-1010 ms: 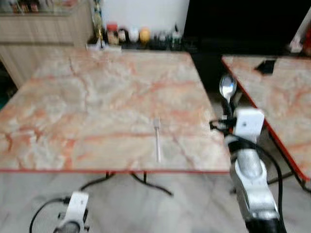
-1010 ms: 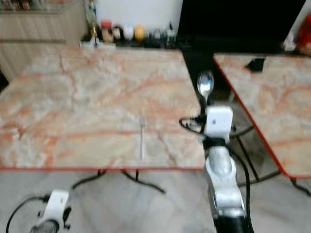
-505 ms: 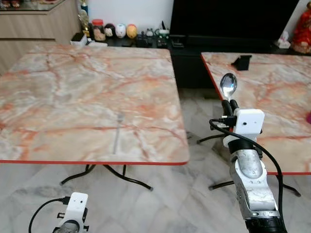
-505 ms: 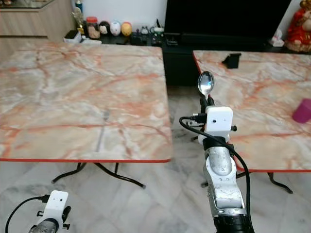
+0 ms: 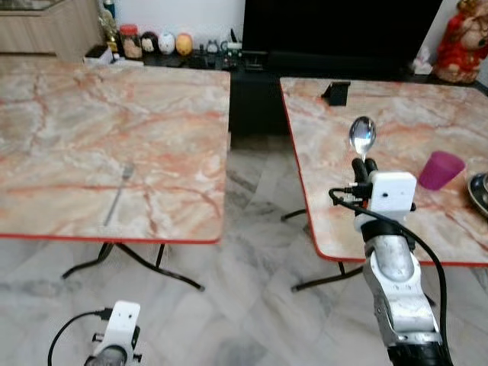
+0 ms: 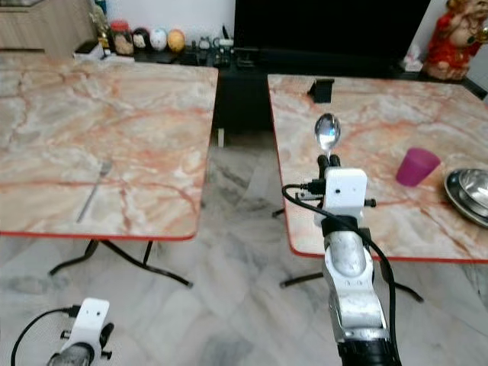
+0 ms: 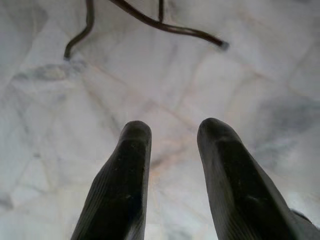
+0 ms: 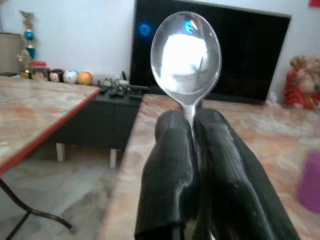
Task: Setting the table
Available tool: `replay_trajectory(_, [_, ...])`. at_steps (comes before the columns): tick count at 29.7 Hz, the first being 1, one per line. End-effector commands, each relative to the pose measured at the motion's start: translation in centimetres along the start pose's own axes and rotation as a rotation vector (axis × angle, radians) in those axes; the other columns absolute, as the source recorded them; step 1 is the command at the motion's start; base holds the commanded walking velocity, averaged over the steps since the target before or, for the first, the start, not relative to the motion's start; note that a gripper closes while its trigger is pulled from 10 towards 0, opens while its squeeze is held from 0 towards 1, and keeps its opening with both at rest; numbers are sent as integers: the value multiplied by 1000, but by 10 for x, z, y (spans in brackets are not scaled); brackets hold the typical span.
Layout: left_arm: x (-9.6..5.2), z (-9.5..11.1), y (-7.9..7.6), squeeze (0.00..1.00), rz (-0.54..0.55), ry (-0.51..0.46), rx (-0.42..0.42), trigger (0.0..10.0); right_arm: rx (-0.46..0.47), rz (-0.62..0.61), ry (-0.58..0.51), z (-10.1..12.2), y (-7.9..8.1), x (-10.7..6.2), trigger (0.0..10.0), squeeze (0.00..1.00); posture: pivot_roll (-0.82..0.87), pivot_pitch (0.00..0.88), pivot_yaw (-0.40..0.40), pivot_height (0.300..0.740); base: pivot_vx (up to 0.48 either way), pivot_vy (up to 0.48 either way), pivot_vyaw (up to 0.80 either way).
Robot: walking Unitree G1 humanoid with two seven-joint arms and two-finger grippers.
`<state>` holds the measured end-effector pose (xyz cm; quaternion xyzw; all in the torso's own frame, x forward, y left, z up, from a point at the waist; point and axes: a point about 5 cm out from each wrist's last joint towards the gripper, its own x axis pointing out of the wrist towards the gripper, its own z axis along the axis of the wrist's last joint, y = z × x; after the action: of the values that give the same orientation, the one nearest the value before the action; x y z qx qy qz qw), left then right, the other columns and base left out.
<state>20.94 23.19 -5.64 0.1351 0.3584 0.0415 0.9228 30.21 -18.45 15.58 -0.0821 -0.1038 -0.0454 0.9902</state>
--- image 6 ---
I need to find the steel spoon with engraved handle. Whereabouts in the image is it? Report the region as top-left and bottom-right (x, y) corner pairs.
(314, 113), (342, 159)

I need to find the small black stand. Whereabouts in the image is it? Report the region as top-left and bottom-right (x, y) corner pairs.
(307, 78), (336, 104)

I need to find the purple plastic cup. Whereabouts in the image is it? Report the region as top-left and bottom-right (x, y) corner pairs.
(395, 147), (442, 188)

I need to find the small white figurine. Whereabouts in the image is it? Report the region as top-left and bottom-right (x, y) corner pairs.
(403, 44), (425, 72)

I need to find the round steel plate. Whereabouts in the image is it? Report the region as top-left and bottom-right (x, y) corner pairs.
(443, 167), (488, 220)

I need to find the black television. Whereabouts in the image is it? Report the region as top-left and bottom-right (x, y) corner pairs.
(233, 0), (432, 54)

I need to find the red and gold figurine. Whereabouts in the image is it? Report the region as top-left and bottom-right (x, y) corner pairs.
(422, 0), (488, 82)

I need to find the orange egg ornament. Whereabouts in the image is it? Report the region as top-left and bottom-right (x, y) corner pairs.
(166, 29), (187, 53)

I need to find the white egg ornament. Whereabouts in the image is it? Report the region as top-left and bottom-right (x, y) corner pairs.
(149, 28), (169, 53)

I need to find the light wooden cabinet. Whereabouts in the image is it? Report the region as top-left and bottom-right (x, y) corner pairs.
(0, 0), (97, 53)

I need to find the dark egg ornament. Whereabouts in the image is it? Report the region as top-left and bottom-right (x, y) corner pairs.
(131, 27), (151, 53)

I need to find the small white box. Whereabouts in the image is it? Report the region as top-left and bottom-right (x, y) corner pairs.
(74, 40), (105, 61)

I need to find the glass jar with red lid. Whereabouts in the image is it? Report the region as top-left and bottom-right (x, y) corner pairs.
(108, 21), (133, 56)

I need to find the gold trophy figure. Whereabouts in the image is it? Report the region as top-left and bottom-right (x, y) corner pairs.
(91, 5), (112, 51)

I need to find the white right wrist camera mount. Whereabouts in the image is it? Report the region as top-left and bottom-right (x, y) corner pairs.
(323, 168), (369, 217)

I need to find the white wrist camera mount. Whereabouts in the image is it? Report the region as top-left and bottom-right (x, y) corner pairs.
(69, 297), (111, 353)
(323, 168), (369, 217)

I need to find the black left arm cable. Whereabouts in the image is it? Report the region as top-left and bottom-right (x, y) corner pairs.
(11, 304), (83, 366)

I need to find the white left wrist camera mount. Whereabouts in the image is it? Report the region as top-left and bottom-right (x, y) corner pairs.
(69, 297), (111, 353)

